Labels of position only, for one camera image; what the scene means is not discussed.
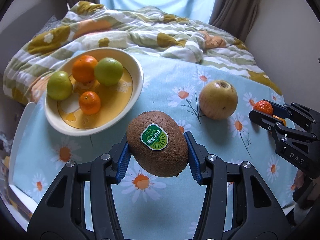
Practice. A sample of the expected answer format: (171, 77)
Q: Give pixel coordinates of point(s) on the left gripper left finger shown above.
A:
(79, 202)

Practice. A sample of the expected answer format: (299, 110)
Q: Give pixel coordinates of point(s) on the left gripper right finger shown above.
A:
(238, 204)

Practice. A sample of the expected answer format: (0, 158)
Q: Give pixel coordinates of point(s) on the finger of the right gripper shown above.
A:
(281, 110)
(276, 127)

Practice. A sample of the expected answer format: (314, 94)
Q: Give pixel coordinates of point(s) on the yellow pear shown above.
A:
(218, 100)

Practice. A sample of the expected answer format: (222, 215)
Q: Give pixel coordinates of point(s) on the brown kiwi with sticker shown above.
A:
(157, 144)

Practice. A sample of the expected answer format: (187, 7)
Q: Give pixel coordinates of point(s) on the small orange mandarin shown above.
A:
(90, 103)

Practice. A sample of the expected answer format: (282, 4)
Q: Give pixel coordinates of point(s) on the small green apple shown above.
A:
(59, 86)

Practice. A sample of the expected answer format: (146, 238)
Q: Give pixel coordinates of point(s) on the large orange mandarin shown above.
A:
(83, 69)

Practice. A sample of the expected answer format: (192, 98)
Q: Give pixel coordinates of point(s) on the person's right hand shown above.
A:
(306, 190)

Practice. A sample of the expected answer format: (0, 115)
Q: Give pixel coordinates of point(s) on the blue daisy tablecloth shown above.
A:
(150, 207)

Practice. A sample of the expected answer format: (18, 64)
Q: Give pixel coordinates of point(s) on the cream duck bowl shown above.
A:
(93, 91)

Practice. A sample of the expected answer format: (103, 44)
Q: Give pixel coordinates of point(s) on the right brown curtain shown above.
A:
(235, 16)

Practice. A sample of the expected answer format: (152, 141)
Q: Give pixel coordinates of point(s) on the green striped floral quilt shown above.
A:
(147, 31)

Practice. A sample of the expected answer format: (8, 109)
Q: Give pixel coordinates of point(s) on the grey bed headboard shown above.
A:
(22, 29)

